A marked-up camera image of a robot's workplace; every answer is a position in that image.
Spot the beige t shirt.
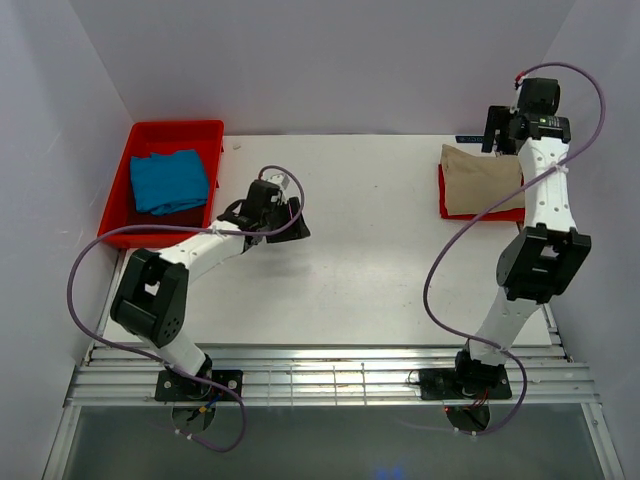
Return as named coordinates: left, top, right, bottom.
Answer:
left=438, top=144, right=523, bottom=220

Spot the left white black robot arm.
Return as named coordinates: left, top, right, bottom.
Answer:
left=110, top=173, right=310, bottom=400

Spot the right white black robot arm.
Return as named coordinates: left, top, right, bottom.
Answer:
left=451, top=78, right=591, bottom=398

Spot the blue label sticker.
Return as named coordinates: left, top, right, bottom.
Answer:
left=455, top=135, right=484, bottom=144

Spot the red folded t shirt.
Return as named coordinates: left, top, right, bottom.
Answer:
left=437, top=163, right=527, bottom=223

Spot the red plastic bin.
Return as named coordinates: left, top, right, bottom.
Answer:
left=98, top=120, right=224, bottom=249

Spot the blue folded t shirt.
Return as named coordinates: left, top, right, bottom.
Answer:
left=130, top=149, right=210, bottom=216

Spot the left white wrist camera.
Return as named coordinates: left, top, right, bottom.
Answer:
left=263, top=173, right=290, bottom=203

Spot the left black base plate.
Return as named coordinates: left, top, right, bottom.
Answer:
left=154, top=370, right=244, bottom=403

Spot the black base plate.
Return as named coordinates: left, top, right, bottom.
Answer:
left=154, top=370, right=244, bottom=403
left=417, top=367, right=512, bottom=401

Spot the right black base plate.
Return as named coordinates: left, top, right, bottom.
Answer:
left=417, top=367, right=512, bottom=401

